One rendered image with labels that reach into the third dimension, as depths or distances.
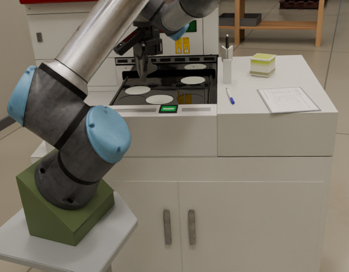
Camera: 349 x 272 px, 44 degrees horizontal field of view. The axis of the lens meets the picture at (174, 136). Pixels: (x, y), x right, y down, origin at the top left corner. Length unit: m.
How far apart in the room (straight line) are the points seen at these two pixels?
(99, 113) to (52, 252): 0.34
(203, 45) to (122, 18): 0.97
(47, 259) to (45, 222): 0.09
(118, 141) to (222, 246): 0.76
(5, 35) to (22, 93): 3.10
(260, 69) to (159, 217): 0.64
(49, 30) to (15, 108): 1.10
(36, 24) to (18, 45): 2.10
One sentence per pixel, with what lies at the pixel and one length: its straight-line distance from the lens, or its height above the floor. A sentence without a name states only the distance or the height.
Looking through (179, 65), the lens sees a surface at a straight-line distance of 1.89.
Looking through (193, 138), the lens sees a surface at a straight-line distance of 1.33.
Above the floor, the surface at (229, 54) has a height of 1.07.
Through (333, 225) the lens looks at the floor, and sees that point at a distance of 2.50.
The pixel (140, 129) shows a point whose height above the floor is 0.91.
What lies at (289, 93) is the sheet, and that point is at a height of 0.97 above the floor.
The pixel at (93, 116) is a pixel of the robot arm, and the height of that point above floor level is 1.13.
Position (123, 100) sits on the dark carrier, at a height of 0.90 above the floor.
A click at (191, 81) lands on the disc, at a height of 0.90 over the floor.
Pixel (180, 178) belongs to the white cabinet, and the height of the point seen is 0.74.
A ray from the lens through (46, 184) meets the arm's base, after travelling 1.02.
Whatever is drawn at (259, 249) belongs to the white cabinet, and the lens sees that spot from 1.57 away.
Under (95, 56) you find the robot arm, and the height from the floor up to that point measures 1.24.
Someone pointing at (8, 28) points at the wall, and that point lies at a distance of 4.02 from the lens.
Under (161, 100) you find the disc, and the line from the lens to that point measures 1.60.
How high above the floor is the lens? 1.47
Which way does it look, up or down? 25 degrees down
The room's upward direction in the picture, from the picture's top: 3 degrees counter-clockwise
